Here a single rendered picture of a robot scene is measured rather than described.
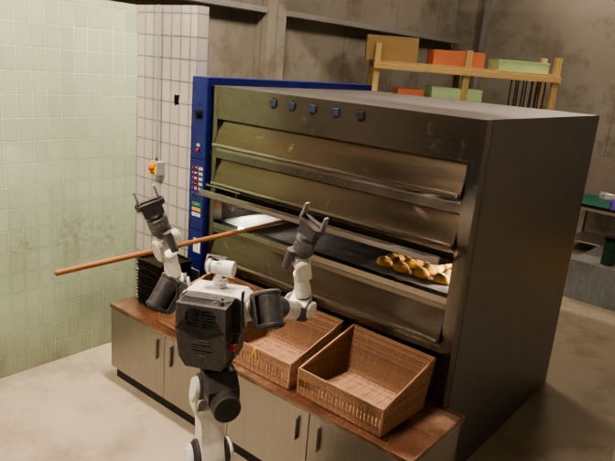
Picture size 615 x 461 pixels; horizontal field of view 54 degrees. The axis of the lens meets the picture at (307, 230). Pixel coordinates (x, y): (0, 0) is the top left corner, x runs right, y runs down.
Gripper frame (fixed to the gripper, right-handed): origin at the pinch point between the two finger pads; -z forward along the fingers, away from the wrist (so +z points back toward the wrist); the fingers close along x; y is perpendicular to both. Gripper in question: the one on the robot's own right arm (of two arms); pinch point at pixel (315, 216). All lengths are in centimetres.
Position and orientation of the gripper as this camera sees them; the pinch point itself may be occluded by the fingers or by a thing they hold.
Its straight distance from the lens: 235.9
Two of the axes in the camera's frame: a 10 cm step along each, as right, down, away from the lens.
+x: -6.7, -5.8, 4.6
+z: -2.7, 7.7, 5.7
